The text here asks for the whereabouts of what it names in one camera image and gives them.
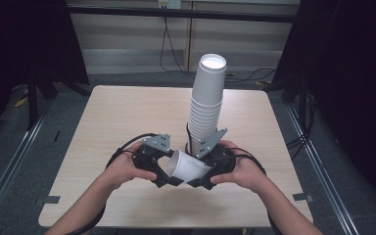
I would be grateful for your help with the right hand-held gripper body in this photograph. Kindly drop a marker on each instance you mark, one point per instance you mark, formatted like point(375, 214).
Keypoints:
point(223, 161)

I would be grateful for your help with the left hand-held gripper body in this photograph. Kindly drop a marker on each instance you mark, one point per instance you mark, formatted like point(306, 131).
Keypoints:
point(147, 158)

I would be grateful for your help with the single white paper cup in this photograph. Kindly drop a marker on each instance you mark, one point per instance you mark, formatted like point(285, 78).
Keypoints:
point(189, 168)

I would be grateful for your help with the stack of white paper cups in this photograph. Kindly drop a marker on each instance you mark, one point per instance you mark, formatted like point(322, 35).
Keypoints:
point(207, 104)

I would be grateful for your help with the person's right hand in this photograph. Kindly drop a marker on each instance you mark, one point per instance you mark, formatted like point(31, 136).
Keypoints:
point(244, 169)

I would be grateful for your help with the person's left hand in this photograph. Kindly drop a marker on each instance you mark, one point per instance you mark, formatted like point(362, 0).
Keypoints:
point(124, 169)

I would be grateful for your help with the grey tape strip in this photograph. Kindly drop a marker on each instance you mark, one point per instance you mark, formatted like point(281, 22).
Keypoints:
point(303, 197)
point(52, 199)

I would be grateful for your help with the black metal stand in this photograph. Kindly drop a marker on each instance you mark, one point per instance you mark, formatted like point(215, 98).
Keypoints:
point(32, 98)

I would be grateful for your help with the black horizontal bar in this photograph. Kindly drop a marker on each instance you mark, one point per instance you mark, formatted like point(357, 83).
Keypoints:
point(176, 13)

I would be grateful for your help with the yellow floor marker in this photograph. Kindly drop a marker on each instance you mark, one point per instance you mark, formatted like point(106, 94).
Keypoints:
point(21, 102)

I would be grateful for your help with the black curtain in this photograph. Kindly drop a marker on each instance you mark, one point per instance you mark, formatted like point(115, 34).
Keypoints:
point(349, 81)
point(23, 49)

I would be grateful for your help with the metal floor rail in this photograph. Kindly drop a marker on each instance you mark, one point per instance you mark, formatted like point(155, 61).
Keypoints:
point(319, 163)
point(9, 166)

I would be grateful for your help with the white wall outlet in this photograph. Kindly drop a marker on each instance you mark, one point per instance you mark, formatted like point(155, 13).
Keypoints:
point(169, 3)

